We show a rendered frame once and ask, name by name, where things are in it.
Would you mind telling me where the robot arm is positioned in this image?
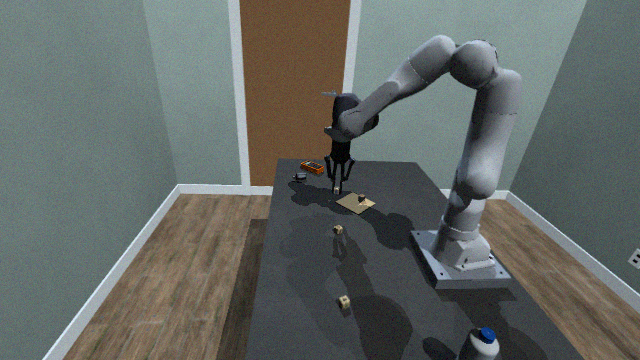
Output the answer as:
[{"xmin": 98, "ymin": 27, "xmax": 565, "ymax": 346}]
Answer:
[{"xmin": 324, "ymin": 35, "xmax": 522, "ymax": 272}]

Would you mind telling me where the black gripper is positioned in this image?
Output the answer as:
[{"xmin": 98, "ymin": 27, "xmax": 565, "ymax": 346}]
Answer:
[{"xmin": 324, "ymin": 139, "xmax": 355, "ymax": 195}]

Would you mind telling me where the beige mat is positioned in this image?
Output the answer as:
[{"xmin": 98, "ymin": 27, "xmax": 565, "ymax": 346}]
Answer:
[{"xmin": 335, "ymin": 192, "xmax": 374, "ymax": 215}]

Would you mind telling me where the grey bottle with blue cap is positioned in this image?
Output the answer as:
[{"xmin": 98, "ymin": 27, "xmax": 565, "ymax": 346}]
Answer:
[{"xmin": 456, "ymin": 327, "xmax": 499, "ymax": 360}]

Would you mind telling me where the orange digital multimeter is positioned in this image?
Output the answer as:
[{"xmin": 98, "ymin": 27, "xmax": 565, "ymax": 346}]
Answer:
[{"xmin": 301, "ymin": 161, "xmax": 324, "ymax": 174}]

